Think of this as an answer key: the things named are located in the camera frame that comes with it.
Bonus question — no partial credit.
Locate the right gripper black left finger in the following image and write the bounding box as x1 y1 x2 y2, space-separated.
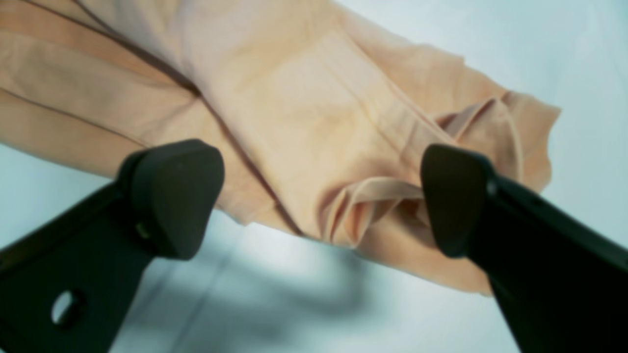
0 139 225 353

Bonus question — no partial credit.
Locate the peach orange T-shirt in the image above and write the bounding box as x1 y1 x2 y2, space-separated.
0 0 560 296

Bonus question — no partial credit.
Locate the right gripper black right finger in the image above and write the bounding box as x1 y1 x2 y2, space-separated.
421 144 628 353

